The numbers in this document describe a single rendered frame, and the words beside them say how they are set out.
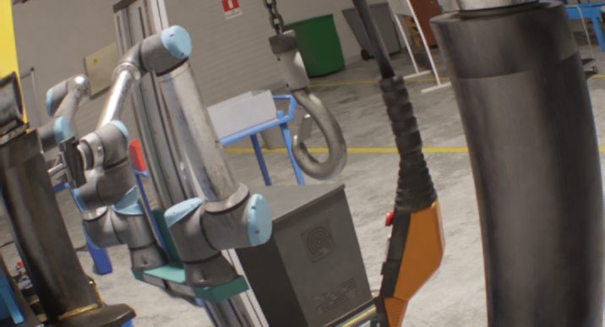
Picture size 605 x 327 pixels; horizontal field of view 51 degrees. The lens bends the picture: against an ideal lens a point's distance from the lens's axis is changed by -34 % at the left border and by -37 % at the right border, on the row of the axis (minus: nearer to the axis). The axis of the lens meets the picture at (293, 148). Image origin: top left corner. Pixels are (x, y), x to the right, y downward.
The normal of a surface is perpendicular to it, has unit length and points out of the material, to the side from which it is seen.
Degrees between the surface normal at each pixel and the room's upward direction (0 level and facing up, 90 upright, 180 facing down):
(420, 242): 90
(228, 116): 90
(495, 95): 90
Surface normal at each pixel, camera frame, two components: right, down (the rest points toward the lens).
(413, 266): -0.22, 0.24
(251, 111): 0.36, 0.05
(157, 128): -0.73, 0.33
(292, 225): 0.61, -0.05
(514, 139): -0.52, 0.31
